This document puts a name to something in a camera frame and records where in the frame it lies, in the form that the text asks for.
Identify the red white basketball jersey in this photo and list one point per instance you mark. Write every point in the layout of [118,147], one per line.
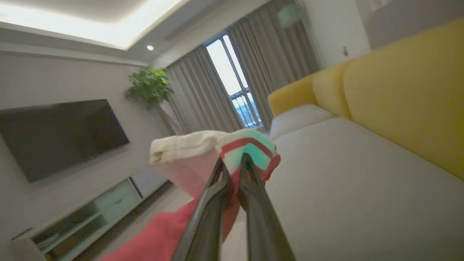
[188,163]

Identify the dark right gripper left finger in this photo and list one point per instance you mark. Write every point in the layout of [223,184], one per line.
[208,221]

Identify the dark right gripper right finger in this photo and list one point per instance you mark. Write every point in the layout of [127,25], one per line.
[261,224]

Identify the yellow sofa armrest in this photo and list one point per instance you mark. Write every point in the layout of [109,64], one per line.
[290,96]

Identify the balcony window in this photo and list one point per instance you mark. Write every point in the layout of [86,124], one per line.
[232,72]

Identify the black wall television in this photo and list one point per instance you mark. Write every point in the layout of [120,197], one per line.
[61,137]

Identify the green grey television cabinet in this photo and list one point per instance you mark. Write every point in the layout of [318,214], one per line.
[116,201]

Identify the white wall socket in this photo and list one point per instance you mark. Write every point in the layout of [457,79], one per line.
[345,51]

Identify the large yellow sofa backrest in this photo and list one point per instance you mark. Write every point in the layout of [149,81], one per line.
[409,94]

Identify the green potted tree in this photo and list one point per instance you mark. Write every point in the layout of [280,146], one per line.
[148,85]

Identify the grey curtain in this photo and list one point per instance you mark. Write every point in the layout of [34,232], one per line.
[275,58]
[199,94]

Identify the small grey sofa seat cushion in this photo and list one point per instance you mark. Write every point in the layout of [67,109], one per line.
[297,117]

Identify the narrow yellow sofa backrest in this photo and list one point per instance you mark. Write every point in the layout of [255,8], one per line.
[330,90]

